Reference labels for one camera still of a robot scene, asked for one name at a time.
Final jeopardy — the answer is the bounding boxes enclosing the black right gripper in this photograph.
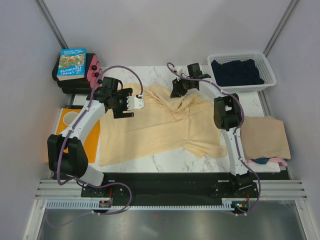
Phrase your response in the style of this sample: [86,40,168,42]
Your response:
[170,76,192,98]

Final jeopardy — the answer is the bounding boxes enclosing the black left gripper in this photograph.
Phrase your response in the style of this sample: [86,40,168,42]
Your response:
[111,88,134,119]

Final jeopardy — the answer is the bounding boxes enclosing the yellow t-shirt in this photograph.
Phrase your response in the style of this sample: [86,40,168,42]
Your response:
[98,84,227,167]

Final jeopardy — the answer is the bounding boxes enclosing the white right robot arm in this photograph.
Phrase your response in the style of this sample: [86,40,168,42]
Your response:
[166,62,254,197]

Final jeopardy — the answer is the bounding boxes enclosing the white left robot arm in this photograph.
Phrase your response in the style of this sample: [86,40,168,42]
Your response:
[47,77,144,197]

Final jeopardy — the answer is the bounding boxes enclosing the pink and black case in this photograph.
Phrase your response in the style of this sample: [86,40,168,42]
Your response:
[52,53,102,94]

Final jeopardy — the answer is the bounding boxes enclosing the blue illustrated book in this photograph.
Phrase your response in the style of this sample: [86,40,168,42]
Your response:
[56,48,87,81]

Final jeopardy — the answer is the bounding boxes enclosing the navy t-shirt in basket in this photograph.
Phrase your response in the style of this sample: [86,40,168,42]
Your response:
[211,59,265,87]

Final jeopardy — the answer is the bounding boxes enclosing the white plastic basket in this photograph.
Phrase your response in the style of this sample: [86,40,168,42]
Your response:
[207,51,277,93]

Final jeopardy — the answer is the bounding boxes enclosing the folded beige t-shirt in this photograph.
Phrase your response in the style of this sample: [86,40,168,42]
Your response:
[240,116,291,160]

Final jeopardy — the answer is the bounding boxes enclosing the folded pink and blue clothes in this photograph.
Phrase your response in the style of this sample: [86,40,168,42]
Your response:
[247,157,288,167]

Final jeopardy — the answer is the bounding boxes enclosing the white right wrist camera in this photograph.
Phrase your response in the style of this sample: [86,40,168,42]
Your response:
[173,66,183,81]

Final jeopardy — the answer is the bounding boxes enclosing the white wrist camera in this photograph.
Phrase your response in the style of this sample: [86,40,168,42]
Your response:
[173,66,183,81]
[126,96,145,111]

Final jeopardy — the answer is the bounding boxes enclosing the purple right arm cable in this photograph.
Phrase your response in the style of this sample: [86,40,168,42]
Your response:
[166,62,262,216]

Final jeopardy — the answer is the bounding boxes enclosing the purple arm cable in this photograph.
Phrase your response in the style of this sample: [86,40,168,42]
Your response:
[166,62,262,216]
[44,65,145,227]

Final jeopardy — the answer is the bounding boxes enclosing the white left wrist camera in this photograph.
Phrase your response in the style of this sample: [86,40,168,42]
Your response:
[126,96,145,111]

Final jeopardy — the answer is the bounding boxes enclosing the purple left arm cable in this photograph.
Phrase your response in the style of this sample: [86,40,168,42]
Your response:
[44,65,145,227]

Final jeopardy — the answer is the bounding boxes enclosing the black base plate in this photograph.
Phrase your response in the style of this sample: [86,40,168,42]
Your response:
[51,171,261,208]

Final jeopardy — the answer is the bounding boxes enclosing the white slotted cable duct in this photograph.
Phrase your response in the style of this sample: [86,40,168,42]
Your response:
[46,199,248,211]

